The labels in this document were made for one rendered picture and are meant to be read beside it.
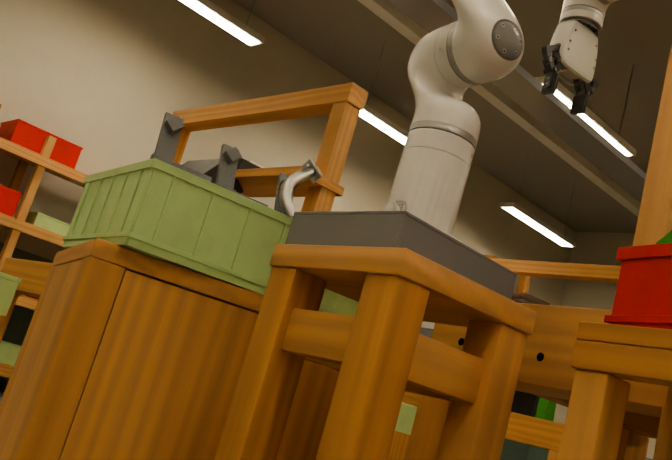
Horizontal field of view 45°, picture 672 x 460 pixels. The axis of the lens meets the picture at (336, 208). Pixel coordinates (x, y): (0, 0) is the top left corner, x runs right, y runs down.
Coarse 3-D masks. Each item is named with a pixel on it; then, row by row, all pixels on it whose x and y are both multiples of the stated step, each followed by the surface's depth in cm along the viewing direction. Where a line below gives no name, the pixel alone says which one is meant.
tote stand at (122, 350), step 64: (64, 256) 179; (128, 256) 151; (64, 320) 147; (128, 320) 150; (192, 320) 155; (64, 384) 144; (128, 384) 149; (192, 384) 154; (320, 384) 166; (0, 448) 160; (64, 448) 143; (128, 448) 148; (192, 448) 153
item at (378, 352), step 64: (256, 320) 135; (320, 320) 125; (384, 320) 112; (256, 384) 128; (384, 384) 111; (448, 384) 122; (512, 384) 129; (256, 448) 127; (320, 448) 112; (384, 448) 111; (448, 448) 126
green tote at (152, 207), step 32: (160, 160) 152; (96, 192) 173; (128, 192) 157; (160, 192) 152; (192, 192) 155; (224, 192) 159; (96, 224) 165; (128, 224) 150; (160, 224) 151; (192, 224) 155; (224, 224) 159; (256, 224) 163; (288, 224) 166; (160, 256) 151; (192, 256) 154; (224, 256) 158; (256, 256) 162; (256, 288) 162
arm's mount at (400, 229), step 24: (312, 216) 137; (336, 216) 132; (360, 216) 127; (384, 216) 123; (408, 216) 120; (288, 240) 140; (312, 240) 135; (336, 240) 130; (360, 240) 125; (384, 240) 121; (408, 240) 120; (432, 240) 123; (456, 240) 127; (456, 264) 127; (480, 264) 130; (504, 288) 134
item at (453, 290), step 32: (288, 256) 134; (320, 256) 128; (352, 256) 122; (384, 256) 116; (416, 256) 115; (352, 288) 136; (448, 288) 119; (480, 288) 124; (448, 320) 141; (480, 320) 131; (512, 320) 128
